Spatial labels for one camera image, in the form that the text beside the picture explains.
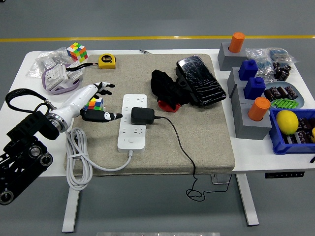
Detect blue square peg block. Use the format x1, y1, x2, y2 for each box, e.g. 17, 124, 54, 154
243, 77, 266, 100
238, 59, 258, 81

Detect small colourful puzzle cube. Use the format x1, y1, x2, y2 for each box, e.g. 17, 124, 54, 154
66, 42, 89, 62

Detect black cloth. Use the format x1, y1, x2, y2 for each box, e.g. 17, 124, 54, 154
150, 69, 195, 106

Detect green batteries pile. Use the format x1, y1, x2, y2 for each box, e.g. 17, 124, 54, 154
270, 98, 300, 109

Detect white power strip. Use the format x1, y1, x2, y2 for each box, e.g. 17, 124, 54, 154
117, 93, 148, 153

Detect glossy black flat case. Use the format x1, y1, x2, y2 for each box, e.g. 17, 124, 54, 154
175, 54, 227, 107

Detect thin black adapter cord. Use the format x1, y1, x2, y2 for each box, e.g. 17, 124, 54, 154
154, 115, 233, 203

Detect pale blue plate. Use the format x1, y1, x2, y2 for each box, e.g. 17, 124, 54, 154
263, 82, 306, 110

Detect grey block with round hole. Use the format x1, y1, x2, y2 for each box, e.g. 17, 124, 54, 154
218, 42, 248, 71
233, 103, 273, 141

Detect white sockets with purple band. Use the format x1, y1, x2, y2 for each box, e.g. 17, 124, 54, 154
41, 61, 84, 96

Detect black table control panel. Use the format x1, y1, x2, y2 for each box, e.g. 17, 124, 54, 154
265, 171, 305, 179

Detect white table leg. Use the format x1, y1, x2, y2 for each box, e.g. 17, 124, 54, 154
235, 173, 260, 227
61, 176, 81, 234

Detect large colourful puzzle cube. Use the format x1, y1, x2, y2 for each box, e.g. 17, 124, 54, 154
83, 97, 105, 112

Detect black capacitor cluster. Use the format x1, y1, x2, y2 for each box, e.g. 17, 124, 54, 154
272, 61, 292, 82

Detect clear bag of blue parts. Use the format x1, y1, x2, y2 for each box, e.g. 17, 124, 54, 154
245, 47, 300, 83

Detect clear bag of white parts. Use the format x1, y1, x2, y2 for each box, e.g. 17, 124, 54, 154
26, 46, 82, 79

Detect grey-brown fabric mat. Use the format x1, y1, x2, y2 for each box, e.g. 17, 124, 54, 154
64, 53, 235, 177

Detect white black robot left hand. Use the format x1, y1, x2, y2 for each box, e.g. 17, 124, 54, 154
56, 82, 123, 123

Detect white power strip cable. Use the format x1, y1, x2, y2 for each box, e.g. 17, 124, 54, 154
65, 127, 135, 191

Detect orange cylinder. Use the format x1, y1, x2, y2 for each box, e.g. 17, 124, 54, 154
248, 96, 271, 121
228, 32, 246, 54

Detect yellow tape measure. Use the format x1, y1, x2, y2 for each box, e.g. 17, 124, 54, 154
65, 53, 117, 72

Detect blue plastic bin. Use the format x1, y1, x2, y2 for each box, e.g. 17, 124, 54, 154
268, 108, 315, 155

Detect red plastic piece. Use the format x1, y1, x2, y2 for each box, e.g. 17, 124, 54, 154
157, 99, 182, 113

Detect black capacitors in bin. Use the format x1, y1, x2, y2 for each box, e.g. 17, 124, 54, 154
283, 117, 315, 145

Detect metal bracket under table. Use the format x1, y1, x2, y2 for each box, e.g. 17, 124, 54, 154
211, 174, 232, 184

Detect yellow lemon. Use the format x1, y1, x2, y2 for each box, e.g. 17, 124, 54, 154
275, 110, 300, 135

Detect black power adapter plug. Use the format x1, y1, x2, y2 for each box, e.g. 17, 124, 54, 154
130, 107, 156, 125

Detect grey block with square hole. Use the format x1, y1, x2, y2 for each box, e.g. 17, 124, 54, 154
231, 84, 256, 116
226, 66, 247, 99

